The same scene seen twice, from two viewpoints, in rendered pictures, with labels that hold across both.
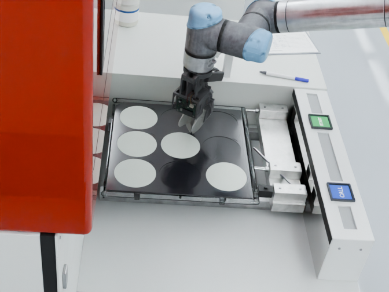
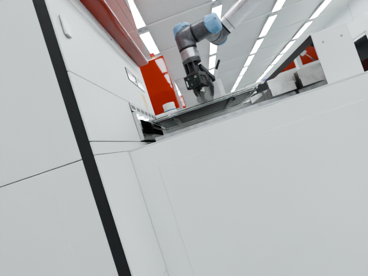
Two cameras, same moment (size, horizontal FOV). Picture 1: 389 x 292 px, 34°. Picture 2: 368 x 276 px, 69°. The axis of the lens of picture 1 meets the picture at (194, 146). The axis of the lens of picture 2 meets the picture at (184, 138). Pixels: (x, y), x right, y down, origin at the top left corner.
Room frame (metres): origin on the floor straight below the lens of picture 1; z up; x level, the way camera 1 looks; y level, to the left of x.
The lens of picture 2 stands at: (0.18, -0.06, 0.78)
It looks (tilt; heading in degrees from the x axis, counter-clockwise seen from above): 2 degrees up; 11
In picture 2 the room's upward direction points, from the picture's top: 18 degrees counter-clockwise
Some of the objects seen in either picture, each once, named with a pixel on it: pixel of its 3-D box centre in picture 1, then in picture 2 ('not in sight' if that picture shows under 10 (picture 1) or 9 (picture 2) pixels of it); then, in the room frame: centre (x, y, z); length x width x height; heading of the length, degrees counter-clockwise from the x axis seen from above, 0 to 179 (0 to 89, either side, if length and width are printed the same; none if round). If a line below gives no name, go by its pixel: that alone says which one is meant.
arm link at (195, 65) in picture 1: (200, 59); (190, 56); (1.27, 0.02, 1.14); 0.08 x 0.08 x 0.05
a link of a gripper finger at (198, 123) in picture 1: (195, 124); (207, 97); (1.26, 0.00, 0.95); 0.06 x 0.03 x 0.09; 157
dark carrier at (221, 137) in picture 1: (179, 146); (202, 111); (1.22, 0.04, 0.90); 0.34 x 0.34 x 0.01; 7
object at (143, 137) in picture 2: not in sight; (151, 128); (1.18, 0.24, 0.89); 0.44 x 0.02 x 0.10; 7
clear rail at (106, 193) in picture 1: (181, 197); (202, 105); (1.05, 0.01, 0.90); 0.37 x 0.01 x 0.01; 97
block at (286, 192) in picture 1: (289, 192); (278, 81); (1.12, -0.24, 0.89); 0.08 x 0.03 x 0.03; 97
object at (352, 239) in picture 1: (322, 175); (299, 78); (1.20, -0.33, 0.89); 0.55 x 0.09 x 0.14; 7
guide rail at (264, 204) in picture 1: (201, 199); (224, 119); (1.11, -0.04, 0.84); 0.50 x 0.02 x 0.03; 97
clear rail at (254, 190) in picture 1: (249, 152); (247, 96); (1.25, -0.14, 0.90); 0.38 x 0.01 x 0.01; 7
